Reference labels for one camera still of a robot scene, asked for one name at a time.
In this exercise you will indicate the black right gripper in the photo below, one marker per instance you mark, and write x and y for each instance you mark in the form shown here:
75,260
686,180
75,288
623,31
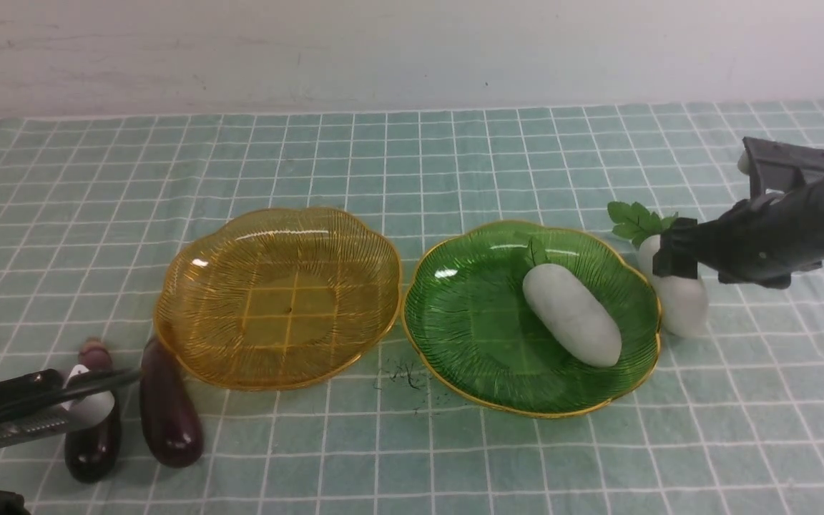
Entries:
762,241

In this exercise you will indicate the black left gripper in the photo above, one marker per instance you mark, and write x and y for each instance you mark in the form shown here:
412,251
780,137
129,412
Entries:
25,412

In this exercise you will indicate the white radish with leaves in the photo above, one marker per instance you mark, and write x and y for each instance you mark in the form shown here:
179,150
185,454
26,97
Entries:
569,311
683,300

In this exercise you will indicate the dark purple eggplant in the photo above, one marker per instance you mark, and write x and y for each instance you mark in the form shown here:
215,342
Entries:
90,454
171,427

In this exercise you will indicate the green checked tablecloth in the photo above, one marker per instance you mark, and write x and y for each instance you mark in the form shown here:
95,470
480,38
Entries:
93,210

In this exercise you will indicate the amber plastic scalloped plate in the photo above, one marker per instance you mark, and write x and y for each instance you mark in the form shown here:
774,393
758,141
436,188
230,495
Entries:
279,299

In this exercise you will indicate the green plastic scalloped plate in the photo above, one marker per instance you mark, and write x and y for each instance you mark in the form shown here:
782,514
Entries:
466,316

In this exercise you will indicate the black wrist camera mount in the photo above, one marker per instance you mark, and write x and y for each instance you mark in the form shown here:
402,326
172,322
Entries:
778,167

